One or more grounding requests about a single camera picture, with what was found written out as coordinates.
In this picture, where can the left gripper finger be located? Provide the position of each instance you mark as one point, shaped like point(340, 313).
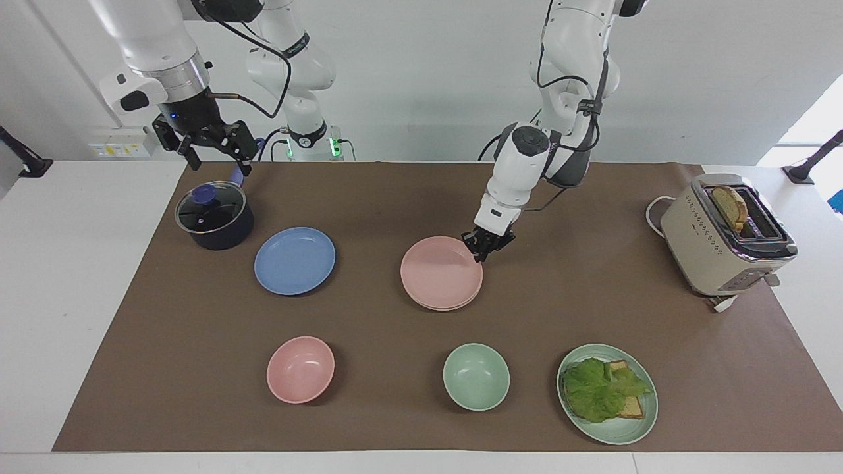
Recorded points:
point(503, 243)
point(477, 247)

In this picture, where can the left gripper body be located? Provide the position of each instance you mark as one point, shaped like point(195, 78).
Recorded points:
point(490, 233)

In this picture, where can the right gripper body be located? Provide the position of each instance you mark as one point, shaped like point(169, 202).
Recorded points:
point(191, 113)

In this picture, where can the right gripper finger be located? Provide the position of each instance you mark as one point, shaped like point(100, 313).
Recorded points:
point(242, 139)
point(172, 141)

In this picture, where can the pink plate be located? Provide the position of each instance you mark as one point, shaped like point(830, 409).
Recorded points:
point(438, 271)

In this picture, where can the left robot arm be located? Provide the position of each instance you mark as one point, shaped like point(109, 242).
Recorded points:
point(573, 39)

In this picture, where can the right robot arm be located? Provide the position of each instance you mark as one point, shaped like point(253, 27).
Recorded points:
point(155, 39)

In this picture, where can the glass lid with blue knob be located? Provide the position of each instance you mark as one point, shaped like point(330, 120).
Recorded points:
point(211, 209)

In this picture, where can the dark blue pot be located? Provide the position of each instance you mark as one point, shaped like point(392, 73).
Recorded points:
point(220, 236)

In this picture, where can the green bowl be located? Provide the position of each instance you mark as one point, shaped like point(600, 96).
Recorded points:
point(476, 376)

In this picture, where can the blue plate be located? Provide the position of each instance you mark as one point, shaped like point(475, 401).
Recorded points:
point(294, 261)

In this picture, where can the black stand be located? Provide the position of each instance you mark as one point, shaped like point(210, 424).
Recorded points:
point(807, 170)
point(29, 164)

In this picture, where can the green lettuce leaf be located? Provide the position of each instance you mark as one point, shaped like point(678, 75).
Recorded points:
point(596, 392)

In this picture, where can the beige toaster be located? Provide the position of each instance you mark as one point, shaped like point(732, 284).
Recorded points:
point(698, 253)

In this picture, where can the pink bowl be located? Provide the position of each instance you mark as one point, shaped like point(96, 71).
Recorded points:
point(300, 370)

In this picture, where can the green plate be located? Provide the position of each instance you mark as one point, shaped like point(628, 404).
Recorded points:
point(616, 431)

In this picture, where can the toasted bread slice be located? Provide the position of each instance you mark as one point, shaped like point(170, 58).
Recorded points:
point(731, 205)

